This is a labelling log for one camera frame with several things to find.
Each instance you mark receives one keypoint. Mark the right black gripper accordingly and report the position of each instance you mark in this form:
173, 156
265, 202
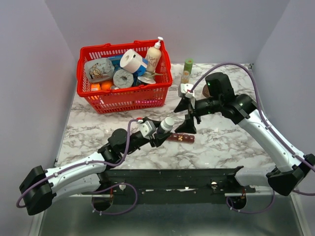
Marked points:
188, 126

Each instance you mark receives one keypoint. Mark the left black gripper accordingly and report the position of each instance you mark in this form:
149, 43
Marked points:
159, 139

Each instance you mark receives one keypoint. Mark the white pill bottle blue label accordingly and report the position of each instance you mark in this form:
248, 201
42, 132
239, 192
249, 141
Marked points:
162, 129

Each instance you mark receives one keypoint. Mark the dark red weekly pill organizer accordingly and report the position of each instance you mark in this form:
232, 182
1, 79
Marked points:
183, 138

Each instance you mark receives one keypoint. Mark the white pill bottle cap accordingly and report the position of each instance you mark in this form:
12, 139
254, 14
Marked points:
169, 121

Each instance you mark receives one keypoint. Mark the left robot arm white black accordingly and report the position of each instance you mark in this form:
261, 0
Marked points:
43, 186

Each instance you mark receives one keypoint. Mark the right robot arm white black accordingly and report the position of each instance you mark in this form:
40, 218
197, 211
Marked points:
291, 165

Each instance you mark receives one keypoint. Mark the beige cup brown lid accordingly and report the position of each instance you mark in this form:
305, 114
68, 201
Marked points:
205, 92

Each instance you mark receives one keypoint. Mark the red plastic shopping basket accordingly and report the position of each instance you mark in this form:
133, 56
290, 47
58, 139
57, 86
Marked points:
125, 99

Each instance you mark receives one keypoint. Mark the green lidded spice jar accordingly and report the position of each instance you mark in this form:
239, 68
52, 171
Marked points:
187, 71

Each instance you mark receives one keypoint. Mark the white lidded yogurt cup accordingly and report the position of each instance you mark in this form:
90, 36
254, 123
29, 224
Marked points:
148, 78

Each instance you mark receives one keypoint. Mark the grey wrapped paper roll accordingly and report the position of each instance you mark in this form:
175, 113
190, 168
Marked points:
123, 79

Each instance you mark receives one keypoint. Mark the orange fruit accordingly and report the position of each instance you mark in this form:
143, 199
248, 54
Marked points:
106, 85

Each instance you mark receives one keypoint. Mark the cream pump lotion bottle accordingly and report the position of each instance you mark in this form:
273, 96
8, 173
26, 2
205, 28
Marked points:
153, 55

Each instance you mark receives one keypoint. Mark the white toilet paper roll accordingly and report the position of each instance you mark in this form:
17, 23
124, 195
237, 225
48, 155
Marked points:
131, 61

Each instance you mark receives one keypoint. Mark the orange small carton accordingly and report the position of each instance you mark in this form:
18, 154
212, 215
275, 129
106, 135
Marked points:
95, 87

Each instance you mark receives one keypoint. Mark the blue package in basket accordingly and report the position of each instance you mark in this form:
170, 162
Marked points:
116, 62

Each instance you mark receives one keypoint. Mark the wrapped grey tissue pack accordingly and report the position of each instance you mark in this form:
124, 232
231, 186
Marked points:
99, 70

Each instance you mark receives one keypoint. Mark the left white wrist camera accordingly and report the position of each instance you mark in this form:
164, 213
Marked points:
146, 128

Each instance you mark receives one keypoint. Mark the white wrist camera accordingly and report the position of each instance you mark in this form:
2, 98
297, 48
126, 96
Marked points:
146, 128
185, 91

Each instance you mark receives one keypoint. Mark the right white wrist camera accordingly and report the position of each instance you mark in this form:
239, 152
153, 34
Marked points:
185, 91

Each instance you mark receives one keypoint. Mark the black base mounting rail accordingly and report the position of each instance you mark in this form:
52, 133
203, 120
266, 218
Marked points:
171, 186

